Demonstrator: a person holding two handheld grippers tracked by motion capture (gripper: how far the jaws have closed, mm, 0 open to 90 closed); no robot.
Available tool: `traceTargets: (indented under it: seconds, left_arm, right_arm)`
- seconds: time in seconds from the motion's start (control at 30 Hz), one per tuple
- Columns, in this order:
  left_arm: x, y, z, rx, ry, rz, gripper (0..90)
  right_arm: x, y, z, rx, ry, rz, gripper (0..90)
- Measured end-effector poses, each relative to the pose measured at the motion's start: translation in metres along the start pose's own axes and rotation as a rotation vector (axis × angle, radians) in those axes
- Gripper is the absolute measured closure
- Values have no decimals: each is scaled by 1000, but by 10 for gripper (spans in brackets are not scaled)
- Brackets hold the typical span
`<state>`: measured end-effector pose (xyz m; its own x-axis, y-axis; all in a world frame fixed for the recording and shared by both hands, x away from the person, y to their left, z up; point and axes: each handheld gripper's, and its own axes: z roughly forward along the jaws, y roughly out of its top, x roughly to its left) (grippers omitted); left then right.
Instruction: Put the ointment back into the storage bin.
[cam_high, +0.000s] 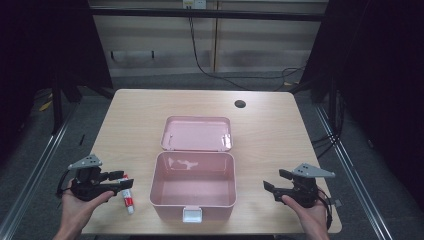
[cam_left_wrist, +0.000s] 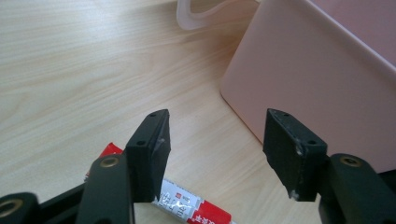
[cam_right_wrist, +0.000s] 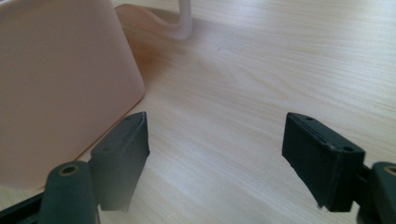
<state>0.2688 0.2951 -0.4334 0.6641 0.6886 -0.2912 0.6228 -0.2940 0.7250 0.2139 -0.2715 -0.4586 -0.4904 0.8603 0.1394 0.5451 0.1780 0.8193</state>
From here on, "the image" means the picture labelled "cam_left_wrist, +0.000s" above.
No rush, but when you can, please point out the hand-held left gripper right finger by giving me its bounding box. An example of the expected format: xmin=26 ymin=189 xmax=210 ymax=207
xmin=262 ymin=107 xmax=396 ymax=224

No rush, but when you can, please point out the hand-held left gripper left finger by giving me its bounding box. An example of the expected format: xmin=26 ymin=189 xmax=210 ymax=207
xmin=75 ymin=108 xmax=172 ymax=224

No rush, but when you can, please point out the red and white stick sachet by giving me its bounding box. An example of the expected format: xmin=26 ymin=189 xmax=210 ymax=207
xmin=84 ymin=142 xmax=237 ymax=224

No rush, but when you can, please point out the pink plastic bin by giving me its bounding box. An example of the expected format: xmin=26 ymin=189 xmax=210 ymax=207
xmin=219 ymin=0 xmax=396 ymax=174

